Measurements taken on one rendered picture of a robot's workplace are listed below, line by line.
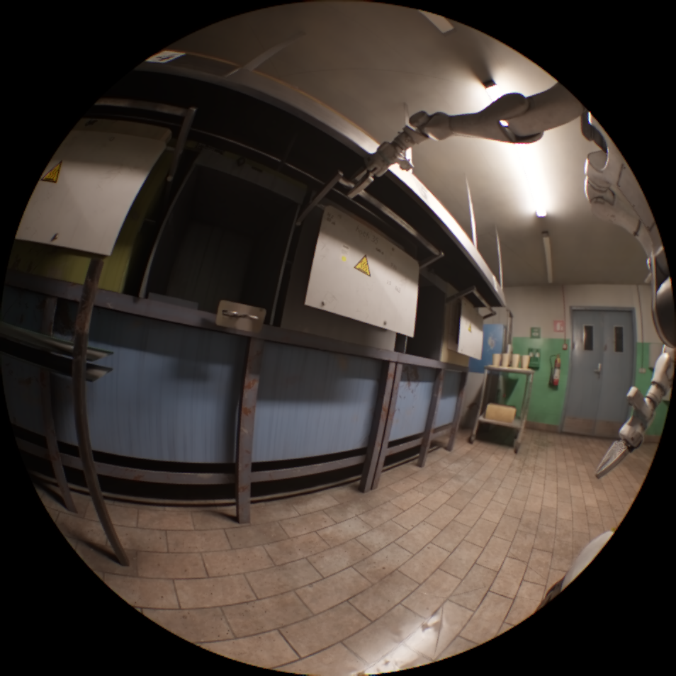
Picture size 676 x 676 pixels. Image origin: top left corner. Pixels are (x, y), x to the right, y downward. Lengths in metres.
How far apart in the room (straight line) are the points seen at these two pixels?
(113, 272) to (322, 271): 0.70
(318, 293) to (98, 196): 0.79
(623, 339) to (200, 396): 5.05
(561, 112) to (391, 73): 1.34
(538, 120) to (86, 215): 1.06
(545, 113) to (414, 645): 1.27
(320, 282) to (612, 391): 4.53
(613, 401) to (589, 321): 1.39
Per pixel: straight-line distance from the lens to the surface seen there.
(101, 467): 1.04
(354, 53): 1.76
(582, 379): 4.48
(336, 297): 0.80
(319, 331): 0.90
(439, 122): 0.72
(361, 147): 0.89
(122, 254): 0.83
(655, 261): 0.76
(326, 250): 0.81
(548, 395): 4.39
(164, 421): 0.88
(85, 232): 0.77
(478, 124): 0.61
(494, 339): 3.54
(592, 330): 4.59
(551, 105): 0.57
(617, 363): 4.66
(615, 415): 4.69
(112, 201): 0.78
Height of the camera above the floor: 0.79
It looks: 4 degrees up
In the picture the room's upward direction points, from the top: 9 degrees clockwise
